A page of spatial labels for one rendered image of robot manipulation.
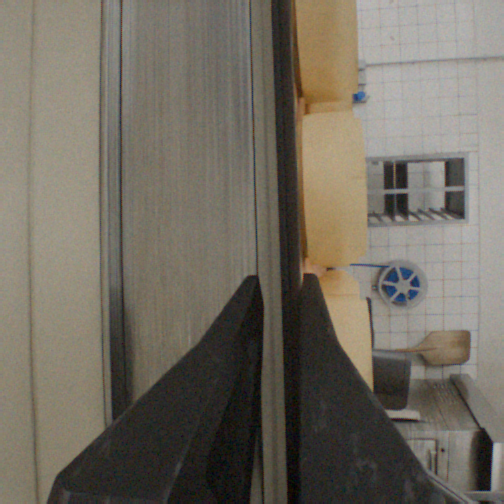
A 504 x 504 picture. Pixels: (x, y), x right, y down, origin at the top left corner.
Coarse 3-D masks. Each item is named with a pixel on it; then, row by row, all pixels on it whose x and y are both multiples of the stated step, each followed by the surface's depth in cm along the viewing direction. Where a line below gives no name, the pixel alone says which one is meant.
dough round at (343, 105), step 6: (330, 102) 21; (336, 102) 21; (342, 102) 20; (348, 102) 21; (306, 108) 21; (312, 108) 21; (318, 108) 21; (324, 108) 21; (330, 108) 21; (336, 108) 21; (342, 108) 21; (348, 108) 21
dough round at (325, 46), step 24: (312, 0) 14; (336, 0) 14; (312, 24) 14; (336, 24) 14; (312, 48) 15; (336, 48) 14; (312, 72) 15; (336, 72) 15; (312, 96) 16; (336, 96) 16
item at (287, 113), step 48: (288, 0) 12; (288, 48) 12; (288, 96) 12; (288, 144) 12; (288, 192) 12; (288, 240) 12; (288, 288) 12; (288, 336) 12; (288, 384) 12; (288, 432) 12; (288, 480) 12
